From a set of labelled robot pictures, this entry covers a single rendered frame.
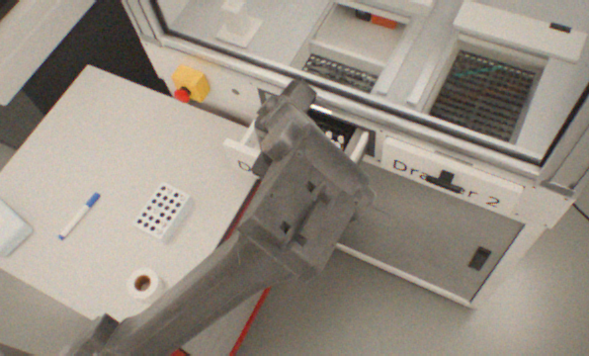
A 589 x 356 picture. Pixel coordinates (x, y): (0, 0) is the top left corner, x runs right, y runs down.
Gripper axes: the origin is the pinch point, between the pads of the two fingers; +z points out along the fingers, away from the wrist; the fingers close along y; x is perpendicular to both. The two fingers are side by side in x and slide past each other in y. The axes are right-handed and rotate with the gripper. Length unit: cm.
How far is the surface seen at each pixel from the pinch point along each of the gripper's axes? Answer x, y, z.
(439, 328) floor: -44, 8, 95
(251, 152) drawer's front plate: 9.7, 3.6, 2.9
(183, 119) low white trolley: 38.3, 13.0, 20.0
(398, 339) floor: -33, -1, 95
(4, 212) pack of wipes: 62, -28, 15
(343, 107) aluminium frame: -5.2, 18.5, -2.2
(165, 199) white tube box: 29.0, -9.3, 17.5
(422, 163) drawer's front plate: -23.9, 16.5, 5.4
